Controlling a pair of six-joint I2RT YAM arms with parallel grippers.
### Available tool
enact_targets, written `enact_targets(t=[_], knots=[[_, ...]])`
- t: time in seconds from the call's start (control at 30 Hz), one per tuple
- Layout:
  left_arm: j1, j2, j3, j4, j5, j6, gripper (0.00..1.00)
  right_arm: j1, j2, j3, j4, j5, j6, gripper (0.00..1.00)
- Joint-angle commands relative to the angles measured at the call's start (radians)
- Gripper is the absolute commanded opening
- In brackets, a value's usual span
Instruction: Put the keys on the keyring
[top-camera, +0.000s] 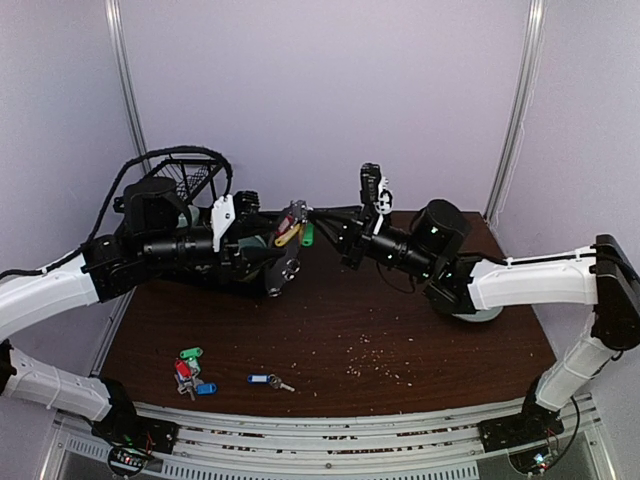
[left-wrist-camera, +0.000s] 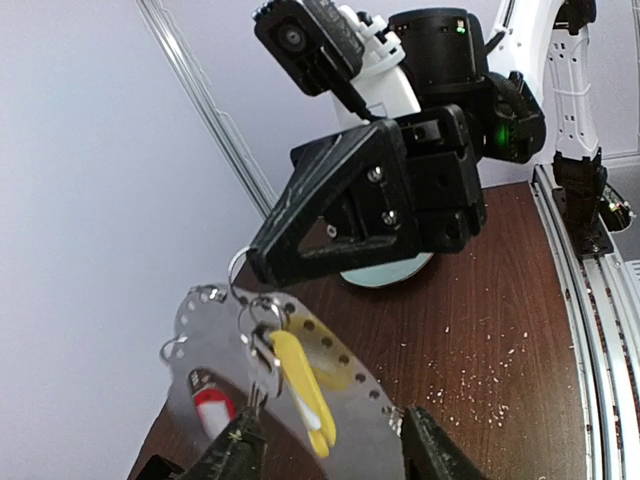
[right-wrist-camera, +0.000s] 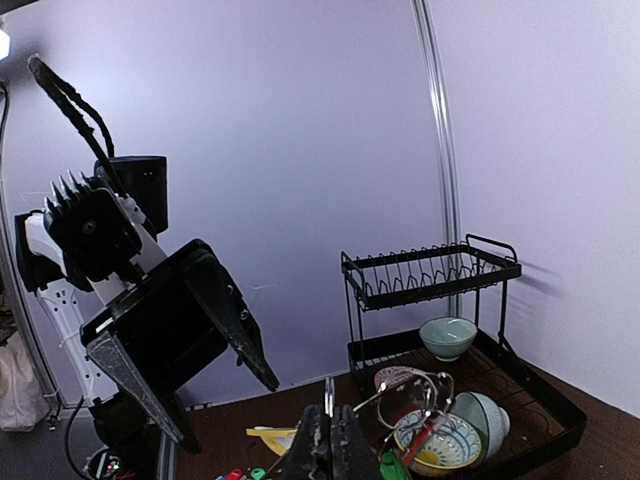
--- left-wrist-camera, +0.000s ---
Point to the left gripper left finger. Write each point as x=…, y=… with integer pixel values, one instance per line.
x=238, y=452

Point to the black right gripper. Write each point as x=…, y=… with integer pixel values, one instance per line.
x=373, y=194

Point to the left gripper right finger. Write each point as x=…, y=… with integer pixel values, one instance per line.
x=429, y=453

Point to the red key tag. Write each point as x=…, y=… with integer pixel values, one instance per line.
x=214, y=407

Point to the yellow key tag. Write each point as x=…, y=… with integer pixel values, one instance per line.
x=308, y=397

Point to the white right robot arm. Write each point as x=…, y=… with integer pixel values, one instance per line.
x=421, y=97

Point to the light blue flower plate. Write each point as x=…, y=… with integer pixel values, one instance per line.
x=387, y=274

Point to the right aluminium wall post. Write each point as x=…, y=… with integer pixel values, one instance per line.
x=219, y=124

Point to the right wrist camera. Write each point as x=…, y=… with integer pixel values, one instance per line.
x=326, y=48

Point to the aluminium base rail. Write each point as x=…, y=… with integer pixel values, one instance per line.
x=602, y=301

